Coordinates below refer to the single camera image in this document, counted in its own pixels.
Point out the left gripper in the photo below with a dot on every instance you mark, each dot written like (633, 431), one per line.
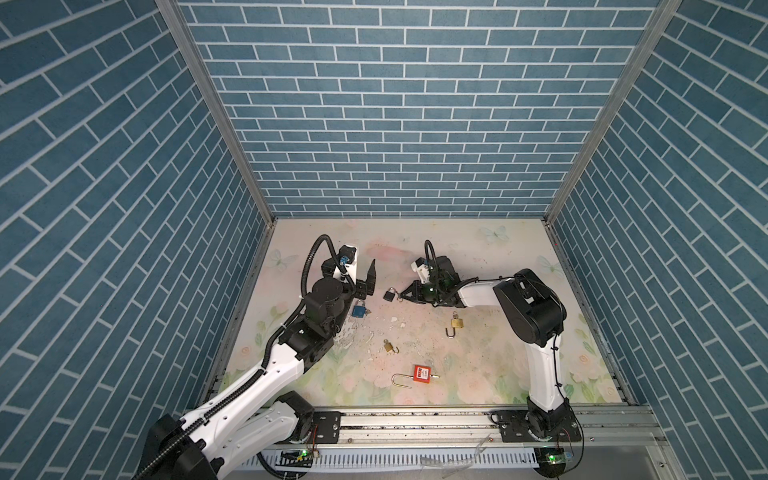
(364, 288)

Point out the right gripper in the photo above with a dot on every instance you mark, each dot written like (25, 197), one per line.
(415, 287)

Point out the black padlock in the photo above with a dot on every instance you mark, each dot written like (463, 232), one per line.
(391, 295)

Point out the blue padlock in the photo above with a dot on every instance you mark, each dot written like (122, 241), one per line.
(359, 311)

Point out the red padlock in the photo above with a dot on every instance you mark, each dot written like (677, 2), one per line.
(420, 374)

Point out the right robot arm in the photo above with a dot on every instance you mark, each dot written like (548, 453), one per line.
(534, 312)

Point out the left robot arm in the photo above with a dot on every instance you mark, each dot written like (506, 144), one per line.
(258, 372)

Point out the large brass padlock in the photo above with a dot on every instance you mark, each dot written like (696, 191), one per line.
(456, 324)

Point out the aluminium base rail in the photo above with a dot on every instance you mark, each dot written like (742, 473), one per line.
(456, 438)

